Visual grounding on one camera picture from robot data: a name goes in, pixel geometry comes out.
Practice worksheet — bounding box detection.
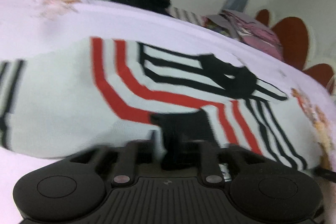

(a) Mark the striped knit sweater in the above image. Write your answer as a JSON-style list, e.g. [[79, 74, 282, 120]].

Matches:
[[1, 38, 321, 170]]

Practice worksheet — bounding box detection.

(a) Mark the red white headboard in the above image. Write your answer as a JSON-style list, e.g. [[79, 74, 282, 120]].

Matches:
[[270, 16, 335, 94]]

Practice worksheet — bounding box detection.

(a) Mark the grey striped cloth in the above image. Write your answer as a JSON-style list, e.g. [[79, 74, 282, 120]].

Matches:
[[168, 6, 207, 27]]

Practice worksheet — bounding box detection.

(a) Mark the black garment pile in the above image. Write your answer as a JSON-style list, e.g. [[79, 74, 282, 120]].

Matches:
[[111, 0, 171, 16]]

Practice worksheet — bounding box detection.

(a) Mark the folded pink grey bedding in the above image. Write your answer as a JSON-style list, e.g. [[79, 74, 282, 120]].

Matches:
[[203, 10, 283, 61]]

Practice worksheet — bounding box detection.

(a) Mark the pink floral bed sheet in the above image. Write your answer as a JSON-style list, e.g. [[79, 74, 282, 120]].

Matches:
[[1, 0, 335, 223]]

